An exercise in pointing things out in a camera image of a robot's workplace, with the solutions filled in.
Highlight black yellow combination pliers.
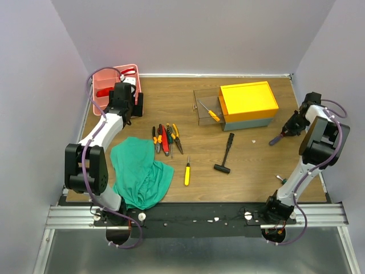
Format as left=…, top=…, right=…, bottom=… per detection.
left=152, top=124, right=162, bottom=154

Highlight yellow needle nose pliers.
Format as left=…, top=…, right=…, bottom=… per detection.
left=172, top=123, right=184, bottom=155

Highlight small green screwdriver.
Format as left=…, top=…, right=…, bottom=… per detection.
left=276, top=175, right=287, bottom=184

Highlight transparent drawer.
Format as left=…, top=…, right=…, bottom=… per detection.
left=193, top=87, right=225, bottom=126

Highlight orange handled screwdriver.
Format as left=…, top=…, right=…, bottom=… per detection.
left=198, top=100, right=220, bottom=122

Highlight yellow handled screwdriver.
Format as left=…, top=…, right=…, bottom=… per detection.
left=184, top=156, right=190, bottom=186

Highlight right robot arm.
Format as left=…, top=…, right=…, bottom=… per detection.
left=262, top=92, right=350, bottom=224

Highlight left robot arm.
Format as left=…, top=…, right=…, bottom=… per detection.
left=64, top=82, right=143, bottom=225

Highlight red cloth in tray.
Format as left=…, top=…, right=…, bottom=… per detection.
left=96, top=87, right=114, bottom=98

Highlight pink compartment tray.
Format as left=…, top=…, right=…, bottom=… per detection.
left=92, top=63, right=144, bottom=117

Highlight red white tape roll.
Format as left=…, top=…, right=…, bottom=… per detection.
left=120, top=67, right=136, bottom=76

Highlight red utility knife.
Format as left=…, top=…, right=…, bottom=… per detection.
left=160, top=124, right=170, bottom=156

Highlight orange grey drawer box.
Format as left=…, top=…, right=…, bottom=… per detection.
left=218, top=81, right=279, bottom=131

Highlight green cloth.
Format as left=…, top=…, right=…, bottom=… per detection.
left=110, top=137, right=174, bottom=210

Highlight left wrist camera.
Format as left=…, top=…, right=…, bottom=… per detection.
left=123, top=76, right=136, bottom=94

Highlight black T-handle wrench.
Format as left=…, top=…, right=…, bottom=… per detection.
left=213, top=133, right=234, bottom=174

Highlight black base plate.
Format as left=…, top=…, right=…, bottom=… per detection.
left=94, top=202, right=296, bottom=239

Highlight aluminium mounting rail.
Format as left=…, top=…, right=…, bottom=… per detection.
left=46, top=204, right=348, bottom=230

